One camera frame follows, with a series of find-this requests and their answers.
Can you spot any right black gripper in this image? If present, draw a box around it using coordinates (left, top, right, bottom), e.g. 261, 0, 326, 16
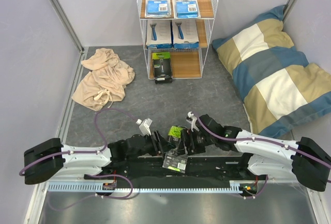
174, 129, 216, 157

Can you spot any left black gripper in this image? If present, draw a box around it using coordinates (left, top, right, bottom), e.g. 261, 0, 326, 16
127, 129, 176, 160

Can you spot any black green razor box portrait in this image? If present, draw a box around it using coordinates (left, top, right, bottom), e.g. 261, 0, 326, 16
162, 126, 188, 173

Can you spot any black green Gillette razor box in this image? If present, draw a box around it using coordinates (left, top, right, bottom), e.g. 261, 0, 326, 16
152, 52, 173, 84

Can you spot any Harry's razor box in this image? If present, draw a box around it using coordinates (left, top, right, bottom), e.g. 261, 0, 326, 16
172, 19, 199, 49
146, 20, 172, 49

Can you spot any Gillette razor white card pack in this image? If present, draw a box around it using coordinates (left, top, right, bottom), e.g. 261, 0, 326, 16
172, 0, 201, 19

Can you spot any blue Gillette razor blister pack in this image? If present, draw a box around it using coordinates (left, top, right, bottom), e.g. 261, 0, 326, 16
145, 0, 172, 18

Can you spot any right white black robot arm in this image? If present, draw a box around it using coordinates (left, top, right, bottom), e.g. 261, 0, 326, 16
186, 112, 330, 192

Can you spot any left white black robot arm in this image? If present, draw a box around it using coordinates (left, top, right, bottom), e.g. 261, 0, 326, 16
20, 130, 175, 185

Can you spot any beige crumpled cloth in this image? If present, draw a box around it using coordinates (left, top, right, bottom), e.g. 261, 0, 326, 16
71, 48, 135, 111

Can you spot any blue beige checkered pillow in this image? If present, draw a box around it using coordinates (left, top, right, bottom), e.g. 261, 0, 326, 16
212, 6, 330, 138

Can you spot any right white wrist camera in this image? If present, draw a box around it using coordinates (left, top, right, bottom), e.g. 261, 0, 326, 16
186, 111, 200, 131

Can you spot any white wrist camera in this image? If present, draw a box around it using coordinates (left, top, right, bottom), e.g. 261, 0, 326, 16
136, 118, 153, 136
186, 111, 200, 131

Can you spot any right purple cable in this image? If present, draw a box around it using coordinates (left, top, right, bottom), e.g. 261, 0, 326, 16
193, 114, 331, 201

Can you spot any purple cable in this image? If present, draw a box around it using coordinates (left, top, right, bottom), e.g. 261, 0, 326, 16
193, 114, 331, 201
19, 108, 140, 211

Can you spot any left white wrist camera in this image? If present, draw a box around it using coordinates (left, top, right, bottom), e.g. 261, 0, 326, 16
136, 118, 153, 136

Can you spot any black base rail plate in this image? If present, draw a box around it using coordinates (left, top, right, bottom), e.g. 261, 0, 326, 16
98, 154, 266, 187

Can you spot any light blue slotted cable duct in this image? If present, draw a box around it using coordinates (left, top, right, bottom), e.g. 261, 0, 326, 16
47, 182, 248, 194

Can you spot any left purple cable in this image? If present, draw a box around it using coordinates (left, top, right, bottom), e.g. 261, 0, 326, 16
19, 108, 140, 211

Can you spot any white wire wooden shelf unit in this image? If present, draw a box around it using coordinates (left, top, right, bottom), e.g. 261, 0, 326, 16
137, 0, 219, 80

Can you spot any aluminium frame rail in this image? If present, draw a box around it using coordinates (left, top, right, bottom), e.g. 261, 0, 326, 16
49, 0, 84, 53

